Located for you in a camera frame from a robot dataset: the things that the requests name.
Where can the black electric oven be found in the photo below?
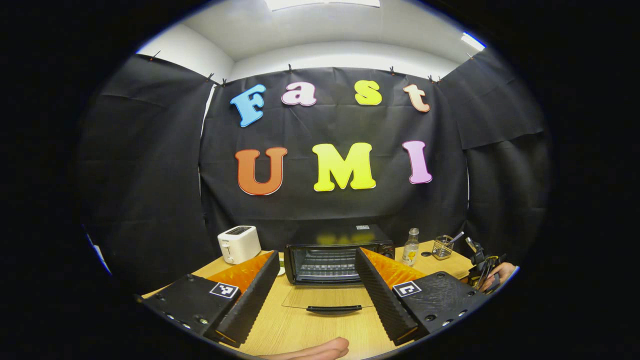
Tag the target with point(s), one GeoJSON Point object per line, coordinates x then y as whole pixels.
{"type": "Point", "coordinates": [325, 265]}

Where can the white dish of beans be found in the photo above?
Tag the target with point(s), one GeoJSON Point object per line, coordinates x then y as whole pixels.
{"type": "Point", "coordinates": [281, 270]}

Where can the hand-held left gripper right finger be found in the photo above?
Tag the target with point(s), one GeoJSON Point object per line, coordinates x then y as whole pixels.
{"type": "Point", "coordinates": [384, 305]}

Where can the large ceiling light panel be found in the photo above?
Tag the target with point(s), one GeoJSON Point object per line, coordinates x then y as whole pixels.
{"type": "Point", "coordinates": [320, 4]}

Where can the small ceiling light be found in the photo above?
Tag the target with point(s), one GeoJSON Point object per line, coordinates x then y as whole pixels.
{"type": "Point", "coordinates": [472, 41]}

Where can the white toaster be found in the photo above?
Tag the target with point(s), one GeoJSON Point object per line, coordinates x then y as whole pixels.
{"type": "Point", "coordinates": [240, 244]}

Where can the black backdrop cloth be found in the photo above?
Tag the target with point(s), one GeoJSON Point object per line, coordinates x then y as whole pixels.
{"type": "Point", "coordinates": [150, 175]}

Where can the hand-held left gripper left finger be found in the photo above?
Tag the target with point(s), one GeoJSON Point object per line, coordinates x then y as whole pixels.
{"type": "Point", "coordinates": [252, 305]}

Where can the clear glass bottle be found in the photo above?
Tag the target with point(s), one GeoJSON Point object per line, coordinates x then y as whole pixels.
{"type": "Point", "coordinates": [410, 250]}

